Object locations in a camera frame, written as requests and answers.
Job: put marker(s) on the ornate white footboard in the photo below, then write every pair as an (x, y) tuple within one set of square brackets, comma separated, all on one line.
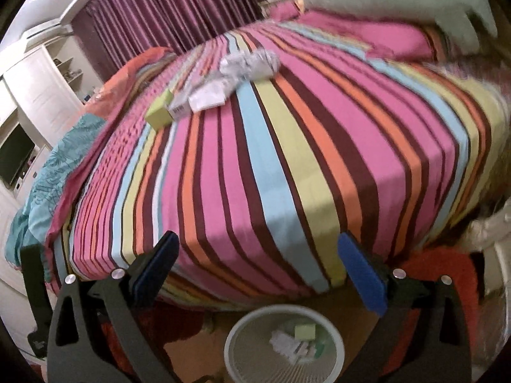
[(493, 227)]

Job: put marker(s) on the large pink pillow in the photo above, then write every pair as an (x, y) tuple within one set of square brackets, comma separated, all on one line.
[(371, 36)]

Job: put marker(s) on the purple curtain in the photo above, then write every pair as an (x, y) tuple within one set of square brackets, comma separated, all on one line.
[(171, 12)]

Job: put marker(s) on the black television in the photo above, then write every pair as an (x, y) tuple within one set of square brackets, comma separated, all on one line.
[(16, 155)]

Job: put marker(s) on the white wardrobe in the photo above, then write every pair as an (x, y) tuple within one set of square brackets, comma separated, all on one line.
[(44, 87)]

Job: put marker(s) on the white cardboard box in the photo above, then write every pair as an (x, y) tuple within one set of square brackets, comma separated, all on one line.
[(285, 345), (180, 107)]

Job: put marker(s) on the teal and orange quilt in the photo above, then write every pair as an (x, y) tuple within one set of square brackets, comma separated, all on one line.
[(48, 175)]

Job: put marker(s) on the red shaggy rug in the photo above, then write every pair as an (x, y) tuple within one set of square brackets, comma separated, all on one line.
[(443, 271)]

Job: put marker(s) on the large green box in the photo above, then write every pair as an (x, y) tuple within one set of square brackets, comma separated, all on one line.
[(305, 332)]

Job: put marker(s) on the small green box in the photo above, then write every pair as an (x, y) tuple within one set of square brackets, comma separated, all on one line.
[(159, 111)]

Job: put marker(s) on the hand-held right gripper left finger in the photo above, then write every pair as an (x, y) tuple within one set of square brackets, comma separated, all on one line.
[(155, 271)]

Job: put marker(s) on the small pink pillow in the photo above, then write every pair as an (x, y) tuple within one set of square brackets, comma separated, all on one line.
[(285, 11)]

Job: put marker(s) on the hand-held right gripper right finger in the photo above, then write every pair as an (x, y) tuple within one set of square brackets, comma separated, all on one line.
[(363, 275)]

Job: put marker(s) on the striped bed sheet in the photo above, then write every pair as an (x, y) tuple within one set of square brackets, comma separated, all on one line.
[(303, 167)]

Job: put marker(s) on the green plush pillow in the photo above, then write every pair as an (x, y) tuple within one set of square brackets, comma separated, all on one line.
[(399, 0)]

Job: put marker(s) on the white packet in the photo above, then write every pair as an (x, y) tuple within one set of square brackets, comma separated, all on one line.
[(206, 99)]

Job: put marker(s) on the white air conditioner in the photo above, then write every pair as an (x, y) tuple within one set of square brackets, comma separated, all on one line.
[(50, 31)]

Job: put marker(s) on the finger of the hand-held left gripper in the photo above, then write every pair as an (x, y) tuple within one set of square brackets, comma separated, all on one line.
[(36, 287)]

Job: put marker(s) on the white mesh wastebasket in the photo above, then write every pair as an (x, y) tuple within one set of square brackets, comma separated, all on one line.
[(283, 351)]

